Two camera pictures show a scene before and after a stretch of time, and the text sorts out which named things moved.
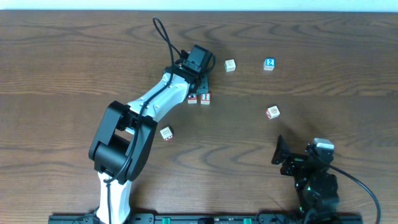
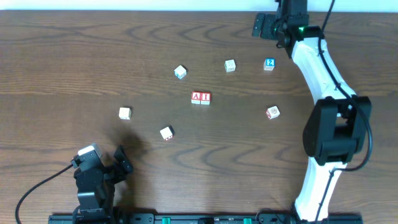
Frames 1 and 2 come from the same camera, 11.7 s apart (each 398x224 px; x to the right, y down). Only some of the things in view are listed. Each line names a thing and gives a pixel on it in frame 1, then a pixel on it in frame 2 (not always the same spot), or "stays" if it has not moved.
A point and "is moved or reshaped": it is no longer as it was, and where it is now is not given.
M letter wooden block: [272, 112] stays
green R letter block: [230, 65] stays
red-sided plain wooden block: [166, 134] stays
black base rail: [277, 218] stays
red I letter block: [205, 98] stays
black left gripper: [202, 86] -> [109, 173]
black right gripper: [292, 158] -> [270, 28]
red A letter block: [193, 100] is moved or reshaped
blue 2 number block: [269, 63] stays
